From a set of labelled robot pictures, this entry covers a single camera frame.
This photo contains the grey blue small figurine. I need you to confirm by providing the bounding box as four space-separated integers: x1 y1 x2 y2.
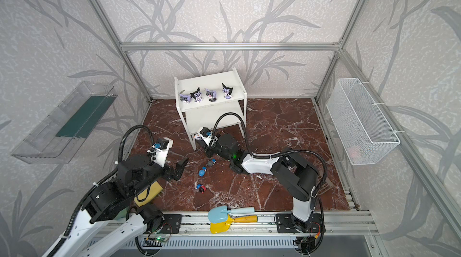
206 159 216 168

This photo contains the purple pale figurine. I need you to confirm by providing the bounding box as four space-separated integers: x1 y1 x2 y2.
205 88 217 102

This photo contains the black-headed purple figurine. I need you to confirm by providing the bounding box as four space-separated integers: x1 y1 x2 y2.
190 87 203 103

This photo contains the black eared purple figurine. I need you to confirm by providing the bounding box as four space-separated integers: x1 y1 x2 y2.
179 93 192 103

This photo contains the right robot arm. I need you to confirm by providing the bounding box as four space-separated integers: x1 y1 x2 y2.
197 112 328 233

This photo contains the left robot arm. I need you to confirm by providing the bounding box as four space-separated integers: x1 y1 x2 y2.
45 124 189 257

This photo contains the white two-tier metal shelf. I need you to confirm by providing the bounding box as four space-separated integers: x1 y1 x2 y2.
174 68 247 150

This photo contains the yellow sponge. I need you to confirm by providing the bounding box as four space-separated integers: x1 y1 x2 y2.
134 182 163 207

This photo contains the blue-capped small figurine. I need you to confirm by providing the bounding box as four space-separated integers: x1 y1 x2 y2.
198 166 207 177

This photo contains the red capped blue figurine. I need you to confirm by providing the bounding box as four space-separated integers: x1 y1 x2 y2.
196 184 206 193

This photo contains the light blue toy shovel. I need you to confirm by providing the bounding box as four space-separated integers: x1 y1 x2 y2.
208 205 255 223

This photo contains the green circuit board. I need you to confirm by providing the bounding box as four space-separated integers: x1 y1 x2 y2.
144 236 170 247

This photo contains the yellow toy shovel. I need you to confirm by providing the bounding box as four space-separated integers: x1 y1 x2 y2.
210 215 258 234

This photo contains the brown plastic toy rake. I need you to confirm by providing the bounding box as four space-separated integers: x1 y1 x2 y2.
318 177 335 195

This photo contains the pink item in basket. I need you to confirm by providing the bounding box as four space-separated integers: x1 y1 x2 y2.
347 145 363 163

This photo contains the clear plastic wall tray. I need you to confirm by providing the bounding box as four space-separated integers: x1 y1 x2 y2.
11 81 118 165

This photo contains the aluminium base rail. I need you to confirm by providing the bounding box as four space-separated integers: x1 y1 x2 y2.
73 209 379 238

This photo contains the white wire mesh basket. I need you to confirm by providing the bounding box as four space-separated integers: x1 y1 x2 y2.
327 78 400 166

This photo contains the aluminium cage frame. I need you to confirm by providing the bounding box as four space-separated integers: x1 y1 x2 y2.
87 0 461 237

